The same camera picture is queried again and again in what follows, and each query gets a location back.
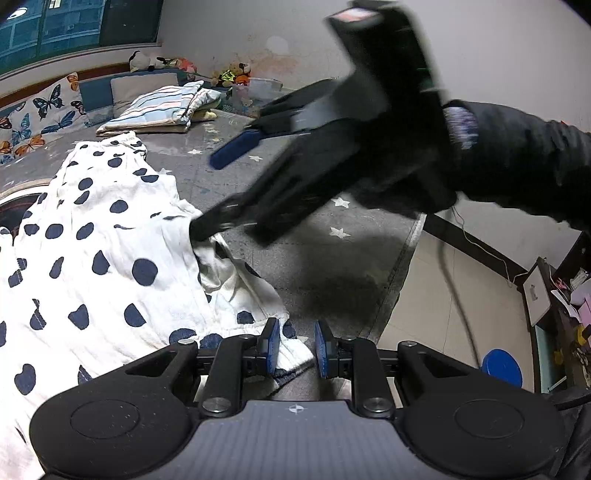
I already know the black cable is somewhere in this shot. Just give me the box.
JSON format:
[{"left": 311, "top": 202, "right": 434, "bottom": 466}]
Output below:
[{"left": 438, "top": 211, "right": 484, "bottom": 370}]

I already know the brown teddy bear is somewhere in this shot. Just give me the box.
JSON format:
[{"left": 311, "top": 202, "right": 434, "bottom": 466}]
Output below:
[{"left": 225, "top": 61, "right": 252, "bottom": 88}]

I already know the grey pillow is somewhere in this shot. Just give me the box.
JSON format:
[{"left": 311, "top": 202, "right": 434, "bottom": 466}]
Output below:
[{"left": 110, "top": 71, "right": 181, "bottom": 116}]

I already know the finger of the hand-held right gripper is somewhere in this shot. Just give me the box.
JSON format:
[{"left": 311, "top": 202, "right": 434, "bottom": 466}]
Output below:
[
  {"left": 188, "top": 131, "right": 365, "bottom": 246},
  {"left": 209, "top": 78, "right": 352, "bottom": 171}
]

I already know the white flat box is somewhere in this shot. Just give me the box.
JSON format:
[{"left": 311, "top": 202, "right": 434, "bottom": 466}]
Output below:
[{"left": 523, "top": 264, "right": 553, "bottom": 328}]

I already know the grey star-printed table cover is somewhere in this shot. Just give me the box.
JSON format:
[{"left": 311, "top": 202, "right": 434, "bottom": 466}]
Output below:
[{"left": 0, "top": 83, "right": 428, "bottom": 365}]

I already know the thin white cable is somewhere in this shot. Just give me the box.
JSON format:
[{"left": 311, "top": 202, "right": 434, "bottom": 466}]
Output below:
[{"left": 450, "top": 205, "right": 531, "bottom": 283}]

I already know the clear plastic container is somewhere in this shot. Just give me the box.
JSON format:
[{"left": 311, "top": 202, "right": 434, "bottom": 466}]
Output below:
[{"left": 231, "top": 78, "right": 283, "bottom": 112}]

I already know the butterfly print cloth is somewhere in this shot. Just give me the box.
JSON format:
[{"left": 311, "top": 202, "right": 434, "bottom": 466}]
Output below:
[{"left": 0, "top": 73, "right": 88, "bottom": 164}]

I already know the blue round stool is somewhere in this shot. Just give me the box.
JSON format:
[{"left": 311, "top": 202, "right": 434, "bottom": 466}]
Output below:
[{"left": 480, "top": 349, "right": 523, "bottom": 393}]

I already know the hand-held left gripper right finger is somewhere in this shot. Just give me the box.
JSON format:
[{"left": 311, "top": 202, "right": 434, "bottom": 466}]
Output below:
[{"left": 315, "top": 319, "right": 469, "bottom": 418}]

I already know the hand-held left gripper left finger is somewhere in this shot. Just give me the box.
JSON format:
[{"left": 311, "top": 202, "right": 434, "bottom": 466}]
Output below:
[{"left": 124, "top": 318, "right": 281, "bottom": 416}]

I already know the window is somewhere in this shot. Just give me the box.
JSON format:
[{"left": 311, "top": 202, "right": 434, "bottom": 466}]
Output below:
[{"left": 0, "top": 0, "right": 164, "bottom": 75}]

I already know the person's right forearm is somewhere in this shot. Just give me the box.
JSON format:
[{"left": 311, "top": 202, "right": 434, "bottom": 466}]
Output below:
[{"left": 441, "top": 99, "right": 591, "bottom": 232}]

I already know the folded striped blanket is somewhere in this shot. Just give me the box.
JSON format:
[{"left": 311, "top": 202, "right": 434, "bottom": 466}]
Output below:
[{"left": 96, "top": 80, "right": 222, "bottom": 136}]

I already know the black and white plush toy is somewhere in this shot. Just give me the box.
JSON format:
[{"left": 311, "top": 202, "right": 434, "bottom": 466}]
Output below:
[{"left": 129, "top": 50, "right": 169, "bottom": 73}]

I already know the blue cushion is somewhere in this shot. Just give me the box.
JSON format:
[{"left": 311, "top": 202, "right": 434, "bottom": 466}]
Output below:
[{"left": 78, "top": 78, "right": 115, "bottom": 126}]

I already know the white polka-dot garment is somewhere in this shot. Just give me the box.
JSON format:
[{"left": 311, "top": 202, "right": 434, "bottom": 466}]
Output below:
[{"left": 0, "top": 130, "right": 315, "bottom": 462}]

